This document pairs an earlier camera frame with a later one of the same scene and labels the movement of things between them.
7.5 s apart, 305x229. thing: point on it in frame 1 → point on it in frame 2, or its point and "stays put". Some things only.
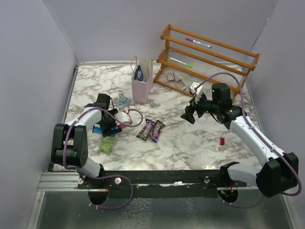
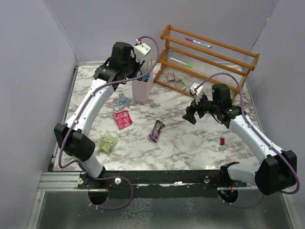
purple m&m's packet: (159, 126) stays put
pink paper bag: (141, 90) stays put
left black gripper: (106, 130) → (137, 65)
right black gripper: (190, 109) stays put
